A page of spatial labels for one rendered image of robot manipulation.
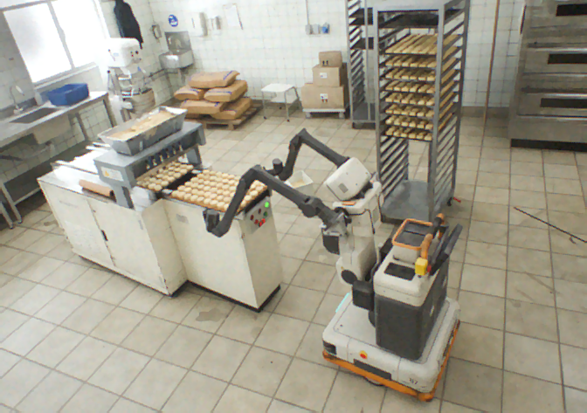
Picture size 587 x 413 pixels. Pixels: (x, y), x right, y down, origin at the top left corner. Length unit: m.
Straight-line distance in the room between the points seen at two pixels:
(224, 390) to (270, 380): 0.28
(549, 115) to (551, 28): 0.88
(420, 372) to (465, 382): 0.41
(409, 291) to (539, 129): 3.44
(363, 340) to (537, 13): 3.51
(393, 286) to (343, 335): 0.59
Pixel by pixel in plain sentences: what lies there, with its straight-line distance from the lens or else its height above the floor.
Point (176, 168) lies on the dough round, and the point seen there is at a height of 0.92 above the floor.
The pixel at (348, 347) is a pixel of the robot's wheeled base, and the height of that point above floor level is 0.25.
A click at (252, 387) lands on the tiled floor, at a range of 2.87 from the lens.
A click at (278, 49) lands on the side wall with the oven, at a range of 6.75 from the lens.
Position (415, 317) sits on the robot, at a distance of 2.28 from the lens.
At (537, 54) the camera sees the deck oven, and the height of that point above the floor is 1.03.
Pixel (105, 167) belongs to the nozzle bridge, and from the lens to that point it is 3.09.
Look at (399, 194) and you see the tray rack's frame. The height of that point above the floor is 0.15.
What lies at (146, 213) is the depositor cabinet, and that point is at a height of 0.80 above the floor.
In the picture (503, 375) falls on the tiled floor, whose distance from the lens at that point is 2.94.
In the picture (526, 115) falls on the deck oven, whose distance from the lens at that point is 5.19.
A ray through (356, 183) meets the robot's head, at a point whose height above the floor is 1.19.
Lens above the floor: 2.29
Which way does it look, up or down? 30 degrees down
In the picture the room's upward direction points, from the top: 8 degrees counter-clockwise
